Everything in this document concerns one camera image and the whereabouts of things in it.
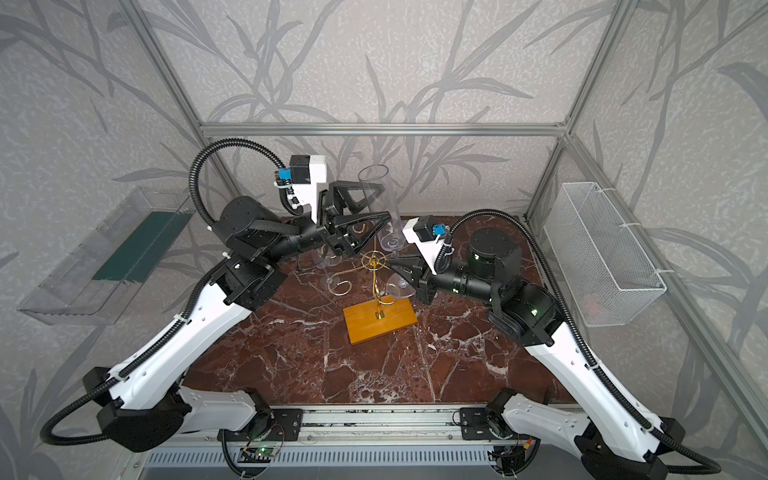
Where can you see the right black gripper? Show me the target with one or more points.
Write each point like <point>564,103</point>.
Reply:
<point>424,282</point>

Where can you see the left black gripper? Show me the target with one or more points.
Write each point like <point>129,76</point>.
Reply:
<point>330,222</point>

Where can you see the clear wine glass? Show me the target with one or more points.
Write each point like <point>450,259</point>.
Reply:
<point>398,287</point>
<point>384,204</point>
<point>331,280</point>
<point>323,257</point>

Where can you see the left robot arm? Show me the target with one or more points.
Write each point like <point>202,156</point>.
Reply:
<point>143,401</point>

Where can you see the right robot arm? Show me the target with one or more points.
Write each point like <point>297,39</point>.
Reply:
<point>606,439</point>

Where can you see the yellow wooden rack base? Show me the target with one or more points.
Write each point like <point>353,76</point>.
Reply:
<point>374,318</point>

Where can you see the green circuit board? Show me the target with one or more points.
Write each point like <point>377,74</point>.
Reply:
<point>257,455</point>

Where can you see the gold wire glass rack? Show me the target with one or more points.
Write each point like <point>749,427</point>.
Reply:
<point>372,261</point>

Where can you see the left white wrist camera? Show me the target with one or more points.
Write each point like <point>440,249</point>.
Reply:
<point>301,183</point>

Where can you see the aluminium frame struts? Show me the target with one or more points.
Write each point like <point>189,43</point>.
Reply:
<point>743,392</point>

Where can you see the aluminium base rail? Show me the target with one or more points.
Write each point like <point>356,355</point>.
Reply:
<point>361,437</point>

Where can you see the white wire mesh basket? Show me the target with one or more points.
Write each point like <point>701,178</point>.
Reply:
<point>610,276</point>

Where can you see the clear plastic wall bin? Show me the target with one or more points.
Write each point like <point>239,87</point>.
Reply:
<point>95,284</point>

